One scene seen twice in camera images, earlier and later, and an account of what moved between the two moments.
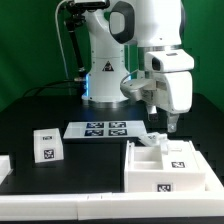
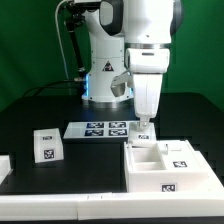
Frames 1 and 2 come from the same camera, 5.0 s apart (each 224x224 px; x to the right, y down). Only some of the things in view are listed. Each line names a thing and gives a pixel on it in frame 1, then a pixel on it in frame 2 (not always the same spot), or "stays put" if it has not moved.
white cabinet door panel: (156, 139) to (138, 134)
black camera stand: (75, 15) stays put
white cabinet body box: (181, 170) stays put
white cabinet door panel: (179, 156) stays put
